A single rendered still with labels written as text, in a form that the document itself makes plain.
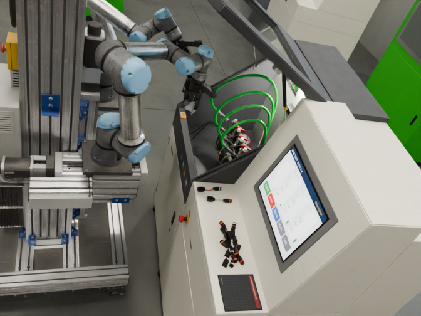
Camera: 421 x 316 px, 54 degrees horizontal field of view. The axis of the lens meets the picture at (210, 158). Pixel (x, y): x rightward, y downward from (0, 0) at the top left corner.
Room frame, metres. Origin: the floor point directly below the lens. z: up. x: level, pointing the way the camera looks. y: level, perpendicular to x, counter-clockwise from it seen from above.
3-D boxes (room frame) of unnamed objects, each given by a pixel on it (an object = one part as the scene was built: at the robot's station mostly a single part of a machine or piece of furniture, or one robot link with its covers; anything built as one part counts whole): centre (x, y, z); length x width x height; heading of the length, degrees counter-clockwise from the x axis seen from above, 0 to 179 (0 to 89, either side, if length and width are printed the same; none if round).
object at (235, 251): (1.18, -0.21, 1.01); 0.23 x 0.11 x 0.06; 22
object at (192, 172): (1.83, 0.16, 0.87); 0.62 x 0.04 x 0.16; 22
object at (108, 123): (1.39, 0.46, 1.20); 0.13 x 0.12 x 0.14; 65
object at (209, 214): (1.21, -0.19, 0.96); 0.70 x 0.22 x 0.03; 22
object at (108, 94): (1.84, 0.69, 1.09); 0.15 x 0.15 x 0.10
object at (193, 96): (1.68, 0.19, 1.37); 0.09 x 0.08 x 0.12; 112
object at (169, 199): (1.82, 0.17, 0.44); 0.65 x 0.02 x 0.68; 22
